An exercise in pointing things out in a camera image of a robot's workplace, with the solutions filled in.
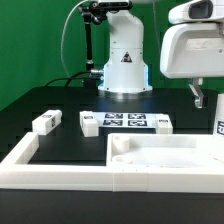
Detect white desk tabletop panel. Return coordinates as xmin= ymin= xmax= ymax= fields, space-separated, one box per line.
xmin=106 ymin=133 xmax=224 ymax=168

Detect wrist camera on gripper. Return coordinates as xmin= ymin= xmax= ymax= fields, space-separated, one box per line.
xmin=168 ymin=0 xmax=224 ymax=24

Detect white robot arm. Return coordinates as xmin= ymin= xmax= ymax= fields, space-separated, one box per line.
xmin=90 ymin=0 xmax=224 ymax=108

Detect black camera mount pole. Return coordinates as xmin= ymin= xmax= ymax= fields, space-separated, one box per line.
xmin=79 ymin=1 xmax=107 ymax=88

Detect white cable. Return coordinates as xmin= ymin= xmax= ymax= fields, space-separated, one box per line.
xmin=60 ymin=0 xmax=88 ymax=78

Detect AprilTag marker sheet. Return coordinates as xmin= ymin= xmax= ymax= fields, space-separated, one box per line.
xmin=93 ymin=111 xmax=168 ymax=128

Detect white U-shaped obstacle fence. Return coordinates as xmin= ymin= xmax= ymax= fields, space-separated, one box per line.
xmin=0 ymin=133 xmax=224 ymax=193

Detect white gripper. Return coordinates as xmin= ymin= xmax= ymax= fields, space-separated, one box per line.
xmin=160 ymin=23 xmax=224 ymax=108

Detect black cables on table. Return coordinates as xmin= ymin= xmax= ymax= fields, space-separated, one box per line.
xmin=45 ymin=70 xmax=101 ymax=88

